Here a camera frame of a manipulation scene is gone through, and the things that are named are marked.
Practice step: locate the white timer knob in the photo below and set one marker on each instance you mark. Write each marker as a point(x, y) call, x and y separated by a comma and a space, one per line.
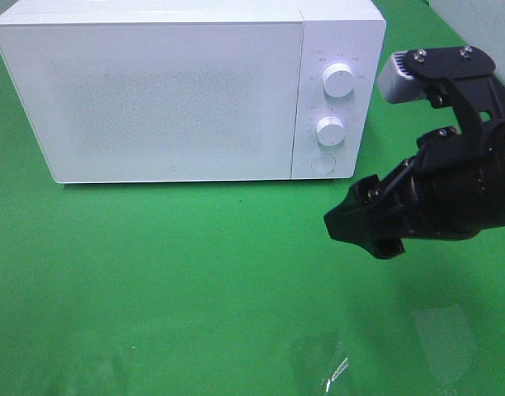
point(330, 131)

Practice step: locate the round white door button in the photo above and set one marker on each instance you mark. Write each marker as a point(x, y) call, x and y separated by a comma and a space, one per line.
point(324, 164)

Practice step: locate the white microwave door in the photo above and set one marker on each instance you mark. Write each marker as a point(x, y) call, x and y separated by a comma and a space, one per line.
point(158, 102)

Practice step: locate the white upper power knob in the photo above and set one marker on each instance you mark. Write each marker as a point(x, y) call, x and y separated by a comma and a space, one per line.
point(338, 80)

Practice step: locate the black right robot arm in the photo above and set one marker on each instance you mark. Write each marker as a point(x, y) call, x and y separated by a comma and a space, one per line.
point(496, 179)

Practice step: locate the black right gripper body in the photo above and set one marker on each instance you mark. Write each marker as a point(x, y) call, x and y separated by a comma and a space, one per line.
point(441, 192)

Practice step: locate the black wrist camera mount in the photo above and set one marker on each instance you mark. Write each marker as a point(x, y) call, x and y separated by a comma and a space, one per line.
point(462, 78)

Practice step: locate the white microwave oven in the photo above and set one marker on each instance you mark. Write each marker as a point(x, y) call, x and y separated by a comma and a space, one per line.
point(350, 32)

